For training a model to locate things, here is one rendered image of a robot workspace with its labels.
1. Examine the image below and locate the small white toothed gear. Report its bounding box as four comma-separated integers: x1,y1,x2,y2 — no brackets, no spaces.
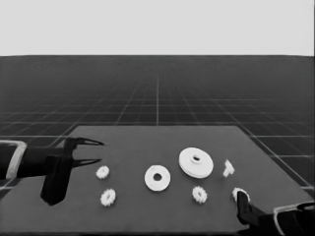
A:
99,188,117,207
231,187,251,203
95,164,111,180
191,185,209,205

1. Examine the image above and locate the large thick white disc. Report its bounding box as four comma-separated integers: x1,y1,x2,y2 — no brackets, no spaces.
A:
178,147,215,180

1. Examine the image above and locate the small white T-shaped piece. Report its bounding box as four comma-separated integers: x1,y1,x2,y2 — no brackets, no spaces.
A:
222,158,235,178

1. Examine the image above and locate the white round carrier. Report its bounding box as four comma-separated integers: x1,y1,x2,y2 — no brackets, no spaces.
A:
144,164,171,193

